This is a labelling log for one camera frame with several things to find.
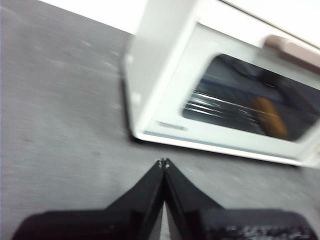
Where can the white Toshiba toaster oven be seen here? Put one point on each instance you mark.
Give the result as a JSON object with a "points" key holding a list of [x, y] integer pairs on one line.
{"points": [[160, 62]]}

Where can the glass oven door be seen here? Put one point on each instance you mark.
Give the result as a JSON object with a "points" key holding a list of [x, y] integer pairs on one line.
{"points": [[182, 95]]}

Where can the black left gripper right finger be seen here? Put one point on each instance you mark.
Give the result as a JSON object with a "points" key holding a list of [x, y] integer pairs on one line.
{"points": [[200, 220]]}

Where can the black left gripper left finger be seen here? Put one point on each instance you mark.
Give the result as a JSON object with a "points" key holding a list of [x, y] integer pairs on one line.
{"points": [[130, 220]]}

